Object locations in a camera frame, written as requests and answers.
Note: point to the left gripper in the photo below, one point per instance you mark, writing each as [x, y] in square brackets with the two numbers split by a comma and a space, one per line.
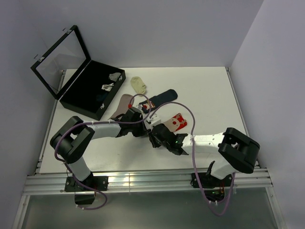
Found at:
[142, 131]

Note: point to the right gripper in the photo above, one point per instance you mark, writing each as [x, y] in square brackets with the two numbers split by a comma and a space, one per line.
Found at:
[152, 139]

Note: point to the beige red reindeer sock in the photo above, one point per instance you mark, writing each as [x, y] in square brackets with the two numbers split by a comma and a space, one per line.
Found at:
[176, 123]

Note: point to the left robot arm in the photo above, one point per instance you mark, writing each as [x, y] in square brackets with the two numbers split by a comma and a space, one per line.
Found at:
[71, 141]

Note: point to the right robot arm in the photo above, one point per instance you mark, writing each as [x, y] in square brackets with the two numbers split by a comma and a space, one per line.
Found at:
[238, 152]

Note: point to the navy christmas sock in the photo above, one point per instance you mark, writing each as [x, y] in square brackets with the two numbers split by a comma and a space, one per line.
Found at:
[156, 101]

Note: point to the taupe sock red striped cuff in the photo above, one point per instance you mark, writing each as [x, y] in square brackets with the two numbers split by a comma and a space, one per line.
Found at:
[122, 108]

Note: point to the dark blue sock in box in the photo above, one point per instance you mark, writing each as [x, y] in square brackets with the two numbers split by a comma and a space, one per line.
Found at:
[101, 97]

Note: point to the white patterned sock in box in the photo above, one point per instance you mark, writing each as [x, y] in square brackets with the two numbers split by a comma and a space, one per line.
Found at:
[107, 87]

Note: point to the black display box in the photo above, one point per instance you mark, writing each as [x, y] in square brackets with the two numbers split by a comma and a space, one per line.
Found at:
[73, 78]

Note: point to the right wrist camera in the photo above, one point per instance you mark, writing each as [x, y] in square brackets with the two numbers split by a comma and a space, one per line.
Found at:
[152, 121]

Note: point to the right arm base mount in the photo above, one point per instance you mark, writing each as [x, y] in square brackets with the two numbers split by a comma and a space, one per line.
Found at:
[213, 187]

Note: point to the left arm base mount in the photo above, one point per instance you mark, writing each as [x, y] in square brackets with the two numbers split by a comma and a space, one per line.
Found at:
[85, 194]

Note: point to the aluminium front rail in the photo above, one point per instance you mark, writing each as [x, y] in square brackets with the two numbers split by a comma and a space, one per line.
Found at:
[147, 181]

